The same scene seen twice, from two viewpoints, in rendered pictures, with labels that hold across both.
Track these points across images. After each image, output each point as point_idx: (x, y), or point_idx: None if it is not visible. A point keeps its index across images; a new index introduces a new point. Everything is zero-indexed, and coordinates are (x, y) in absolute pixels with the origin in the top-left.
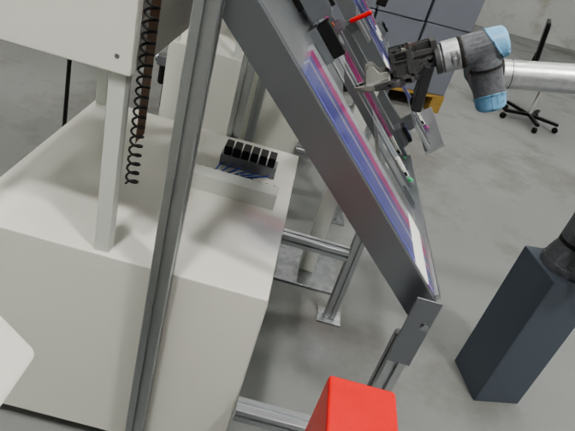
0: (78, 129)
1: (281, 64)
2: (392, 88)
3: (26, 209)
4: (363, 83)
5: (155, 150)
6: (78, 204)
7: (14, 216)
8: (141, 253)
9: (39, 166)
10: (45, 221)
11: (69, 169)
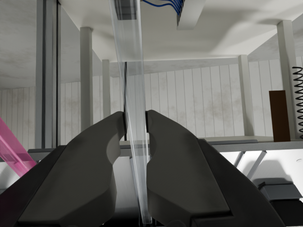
0: (149, 57)
1: None
2: (273, 208)
3: (240, 48)
4: (124, 134)
5: (147, 33)
6: (234, 39)
7: (247, 48)
8: (298, 7)
9: (197, 55)
10: (252, 42)
11: (196, 49)
